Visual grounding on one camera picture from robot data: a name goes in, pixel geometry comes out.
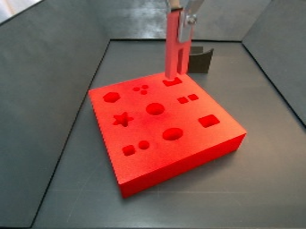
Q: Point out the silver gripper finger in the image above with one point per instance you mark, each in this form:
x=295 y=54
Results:
x=188 y=19

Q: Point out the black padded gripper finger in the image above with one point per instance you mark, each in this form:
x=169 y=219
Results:
x=173 y=5

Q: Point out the red double-square peg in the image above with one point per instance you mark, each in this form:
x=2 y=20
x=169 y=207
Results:
x=179 y=42

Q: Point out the black curved stand fixture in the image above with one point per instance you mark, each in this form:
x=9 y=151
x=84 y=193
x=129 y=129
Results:
x=200 y=60

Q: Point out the red shape-sorting board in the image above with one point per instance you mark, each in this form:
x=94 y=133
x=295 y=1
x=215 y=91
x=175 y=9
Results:
x=164 y=127

